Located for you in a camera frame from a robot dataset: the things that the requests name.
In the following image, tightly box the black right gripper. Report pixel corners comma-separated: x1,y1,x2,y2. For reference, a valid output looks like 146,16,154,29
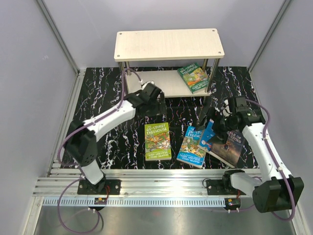
193,107,238,145

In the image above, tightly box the blue thin children's book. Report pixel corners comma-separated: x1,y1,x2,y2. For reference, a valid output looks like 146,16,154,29
198,120,215,153

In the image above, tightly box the blue 26-Storey Treehouse book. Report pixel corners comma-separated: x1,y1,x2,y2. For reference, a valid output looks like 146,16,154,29
176,126,206,168

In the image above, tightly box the light green 65-Storey Treehouse book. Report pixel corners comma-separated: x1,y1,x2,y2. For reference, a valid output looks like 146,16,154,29
144,122,172,161

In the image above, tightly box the dark Tale of Two Cities book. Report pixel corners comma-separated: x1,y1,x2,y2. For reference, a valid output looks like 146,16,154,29
209,131,245,168

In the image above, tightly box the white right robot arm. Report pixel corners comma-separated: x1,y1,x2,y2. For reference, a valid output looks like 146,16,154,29
196,96,304,221

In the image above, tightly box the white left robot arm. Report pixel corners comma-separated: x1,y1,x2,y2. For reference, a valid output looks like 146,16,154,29
63,81,166,194

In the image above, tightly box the dark green Treehouse book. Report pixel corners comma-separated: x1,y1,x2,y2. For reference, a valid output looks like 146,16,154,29
177,63,208,94

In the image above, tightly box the white wooden two-tier shelf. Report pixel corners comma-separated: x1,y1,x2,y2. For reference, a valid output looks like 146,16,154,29
114,28,224,97

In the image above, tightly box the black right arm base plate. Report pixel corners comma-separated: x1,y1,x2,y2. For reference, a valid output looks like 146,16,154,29
202,178,253,197

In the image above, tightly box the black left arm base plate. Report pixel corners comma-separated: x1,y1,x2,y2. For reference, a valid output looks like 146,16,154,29
77,179,121,195

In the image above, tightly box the white slotted cable duct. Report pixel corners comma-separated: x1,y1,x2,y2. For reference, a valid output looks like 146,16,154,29
43,197,225,208

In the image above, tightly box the aluminium front rail frame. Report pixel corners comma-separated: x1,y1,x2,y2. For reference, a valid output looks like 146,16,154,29
23,68,309,235

